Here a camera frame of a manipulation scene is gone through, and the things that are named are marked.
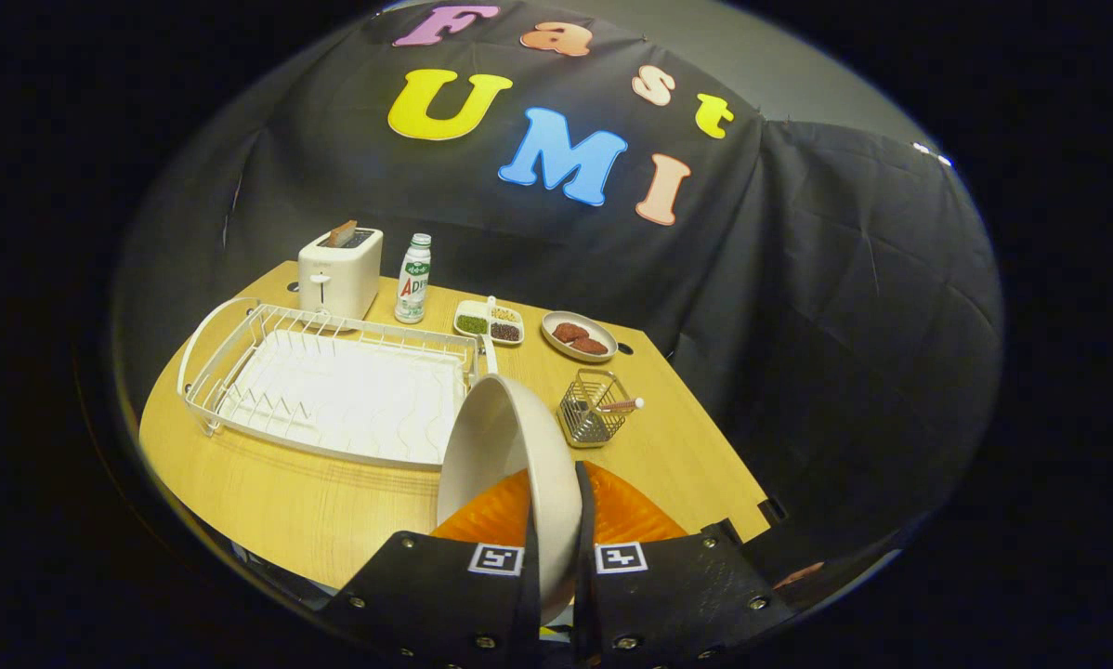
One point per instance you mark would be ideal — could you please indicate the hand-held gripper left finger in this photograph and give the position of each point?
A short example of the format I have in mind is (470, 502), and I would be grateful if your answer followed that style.
(436, 595)

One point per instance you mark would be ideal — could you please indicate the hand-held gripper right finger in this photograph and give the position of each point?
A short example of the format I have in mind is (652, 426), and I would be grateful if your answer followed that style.
(668, 595)

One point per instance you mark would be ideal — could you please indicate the white ceramic plate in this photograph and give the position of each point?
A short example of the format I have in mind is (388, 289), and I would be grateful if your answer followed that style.
(510, 437)

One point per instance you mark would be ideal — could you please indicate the white-tipped spoon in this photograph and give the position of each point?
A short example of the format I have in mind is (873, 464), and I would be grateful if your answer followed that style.
(633, 404)

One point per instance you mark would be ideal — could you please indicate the grey plate with meat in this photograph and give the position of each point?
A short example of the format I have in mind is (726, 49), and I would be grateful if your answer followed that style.
(603, 333)

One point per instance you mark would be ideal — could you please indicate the white divided snack dish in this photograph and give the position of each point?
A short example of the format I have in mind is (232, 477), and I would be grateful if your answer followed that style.
(471, 308)

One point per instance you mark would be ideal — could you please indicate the black table clamp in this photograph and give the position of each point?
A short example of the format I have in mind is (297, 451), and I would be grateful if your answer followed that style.
(773, 510)

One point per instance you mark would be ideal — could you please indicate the brown meat piece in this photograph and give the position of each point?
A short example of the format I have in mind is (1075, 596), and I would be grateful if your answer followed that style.
(570, 332)
(590, 347)

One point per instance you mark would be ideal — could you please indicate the dark red beans pile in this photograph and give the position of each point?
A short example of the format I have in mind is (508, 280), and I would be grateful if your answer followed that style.
(504, 332)

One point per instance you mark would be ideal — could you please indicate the green beans pile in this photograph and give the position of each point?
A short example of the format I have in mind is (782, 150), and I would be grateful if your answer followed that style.
(472, 324)

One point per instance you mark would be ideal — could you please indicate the yellow beans pile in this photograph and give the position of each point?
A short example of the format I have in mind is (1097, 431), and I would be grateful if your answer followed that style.
(505, 314)

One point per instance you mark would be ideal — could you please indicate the white green-label drink bottle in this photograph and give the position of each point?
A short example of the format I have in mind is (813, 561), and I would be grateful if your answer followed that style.
(412, 288)

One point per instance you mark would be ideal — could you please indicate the black backdrop cloth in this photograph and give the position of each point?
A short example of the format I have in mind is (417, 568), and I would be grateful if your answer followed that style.
(844, 325)

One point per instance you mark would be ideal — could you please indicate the white toaster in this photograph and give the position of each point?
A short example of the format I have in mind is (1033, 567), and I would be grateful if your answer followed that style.
(338, 279)

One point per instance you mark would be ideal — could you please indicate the brown bread slice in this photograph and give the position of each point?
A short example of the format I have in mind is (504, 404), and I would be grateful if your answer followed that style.
(342, 233)

